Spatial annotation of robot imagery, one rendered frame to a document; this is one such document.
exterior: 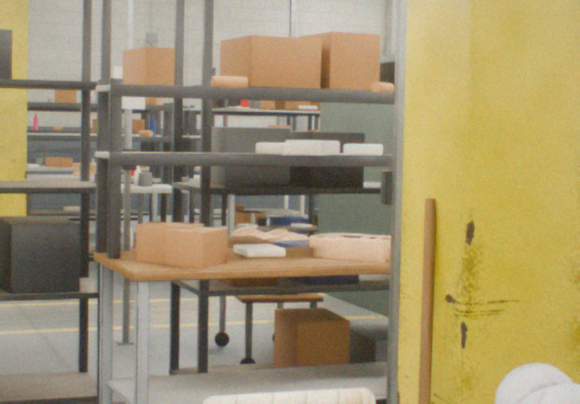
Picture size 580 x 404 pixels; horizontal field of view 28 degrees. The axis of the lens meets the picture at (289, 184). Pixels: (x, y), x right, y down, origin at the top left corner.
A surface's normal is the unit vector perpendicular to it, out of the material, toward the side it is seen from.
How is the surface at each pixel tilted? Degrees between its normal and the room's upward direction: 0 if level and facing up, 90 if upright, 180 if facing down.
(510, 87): 90
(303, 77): 90
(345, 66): 90
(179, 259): 90
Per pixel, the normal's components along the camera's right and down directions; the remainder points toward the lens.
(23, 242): 0.39, 0.06
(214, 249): 0.91, 0.04
